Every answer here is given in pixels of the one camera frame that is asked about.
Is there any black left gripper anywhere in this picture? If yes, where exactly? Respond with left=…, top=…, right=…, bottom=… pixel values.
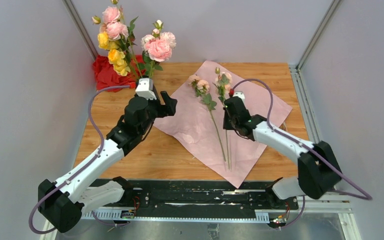
left=139, top=91, right=177, bottom=136

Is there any peach rose stem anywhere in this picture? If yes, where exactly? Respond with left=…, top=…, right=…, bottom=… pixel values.
left=187, top=74, right=228, bottom=163
left=91, top=15, right=107, bottom=33
left=214, top=67, right=233, bottom=171

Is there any cream ribbon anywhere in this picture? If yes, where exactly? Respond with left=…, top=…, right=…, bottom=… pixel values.
left=279, top=121, right=288, bottom=132

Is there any yellow rose bunch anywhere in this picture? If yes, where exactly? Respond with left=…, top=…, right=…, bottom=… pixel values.
left=97, top=32, right=133, bottom=77

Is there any pink rose stem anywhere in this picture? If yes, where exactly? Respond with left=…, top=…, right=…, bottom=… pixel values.
left=140, top=19, right=177, bottom=78
left=101, top=0, right=140, bottom=70

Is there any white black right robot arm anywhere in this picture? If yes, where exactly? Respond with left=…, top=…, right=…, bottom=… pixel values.
left=223, top=96, right=342, bottom=209

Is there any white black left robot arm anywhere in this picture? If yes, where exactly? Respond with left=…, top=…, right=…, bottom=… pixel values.
left=35, top=91, right=178, bottom=233

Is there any red crumpled cloth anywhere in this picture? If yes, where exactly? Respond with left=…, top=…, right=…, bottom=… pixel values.
left=92, top=55, right=146, bottom=91

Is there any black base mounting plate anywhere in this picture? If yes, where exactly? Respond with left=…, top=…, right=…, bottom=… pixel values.
left=105, top=179, right=299, bottom=221

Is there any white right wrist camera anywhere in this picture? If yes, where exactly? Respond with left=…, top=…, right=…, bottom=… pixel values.
left=228, top=88, right=245, bottom=102

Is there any aluminium frame rail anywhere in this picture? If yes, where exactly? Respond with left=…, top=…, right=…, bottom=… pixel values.
left=82, top=194, right=351, bottom=226

